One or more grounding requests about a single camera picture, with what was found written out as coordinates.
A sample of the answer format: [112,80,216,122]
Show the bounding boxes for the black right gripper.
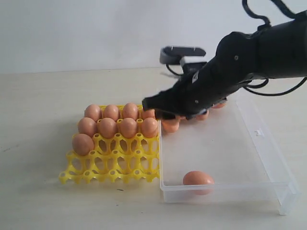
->
[142,57,249,120]

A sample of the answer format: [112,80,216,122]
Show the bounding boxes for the brown egg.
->
[84,104,102,122]
[162,119,180,133]
[77,117,97,137]
[103,104,120,121]
[142,109,155,120]
[72,134,94,156]
[183,171,215,196]
[176,115,186,120]
[141,117,158,138]
[196,110,209,121]
[119,117,138,138]
[212,102,226,109]
[97,117,118,139]
[122,103,139,120]

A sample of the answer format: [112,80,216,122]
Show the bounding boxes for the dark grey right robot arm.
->
[142,20,307,119]

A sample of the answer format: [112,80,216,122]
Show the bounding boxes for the yellow plastic egg tray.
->
[59,104,161,185]

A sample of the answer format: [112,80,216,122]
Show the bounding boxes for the clear plastic container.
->
[159,90,300,215]

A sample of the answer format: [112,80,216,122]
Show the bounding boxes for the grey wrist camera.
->
[159,46,207,67]

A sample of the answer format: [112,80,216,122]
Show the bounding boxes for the black camera cable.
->
[165,0,307,96]

